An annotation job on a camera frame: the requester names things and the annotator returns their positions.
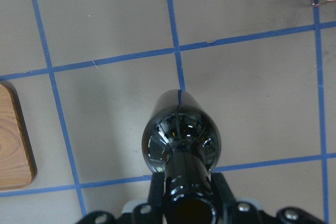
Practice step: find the wooden tray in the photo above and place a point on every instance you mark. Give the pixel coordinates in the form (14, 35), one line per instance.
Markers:
(18, 166)

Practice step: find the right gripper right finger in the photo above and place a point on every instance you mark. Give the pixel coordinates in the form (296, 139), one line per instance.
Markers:
(223, 197)

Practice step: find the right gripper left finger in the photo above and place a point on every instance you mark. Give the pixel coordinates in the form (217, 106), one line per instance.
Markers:
(156, 192)

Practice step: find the dark wine bottle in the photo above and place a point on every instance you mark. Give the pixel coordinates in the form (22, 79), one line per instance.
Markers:
(183, 142)

